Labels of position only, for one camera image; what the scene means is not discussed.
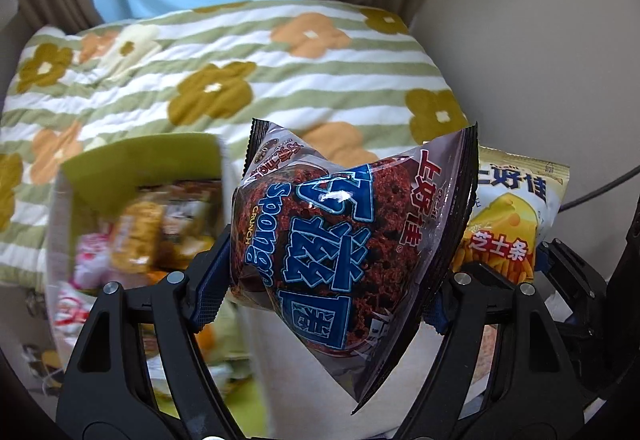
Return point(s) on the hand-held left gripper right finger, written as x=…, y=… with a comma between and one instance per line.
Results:
x=439, y=315

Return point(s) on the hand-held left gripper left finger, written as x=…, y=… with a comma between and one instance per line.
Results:
x=212, y=292

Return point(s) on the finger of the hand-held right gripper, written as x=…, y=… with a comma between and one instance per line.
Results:
x=575, y=280

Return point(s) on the yellow cheese stick bag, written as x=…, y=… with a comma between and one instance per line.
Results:
x=510, y=210

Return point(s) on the brown sponge snack bag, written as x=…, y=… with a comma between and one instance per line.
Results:
x=340, y=260

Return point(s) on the pink striped snack packet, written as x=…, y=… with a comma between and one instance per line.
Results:
x=95, y=260

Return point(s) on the green cardboard box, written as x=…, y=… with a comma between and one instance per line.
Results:
x=150, y=155

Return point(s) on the brown snack packet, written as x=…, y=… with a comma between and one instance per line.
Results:
x=192, y=215

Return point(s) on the orange snack packet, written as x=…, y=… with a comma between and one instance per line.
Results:
x=137, y=237

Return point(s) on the white red snack packet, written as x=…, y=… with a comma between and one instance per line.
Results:
x=72, y=307

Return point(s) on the floral striped blanket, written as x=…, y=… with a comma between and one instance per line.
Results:
x=250, y=65

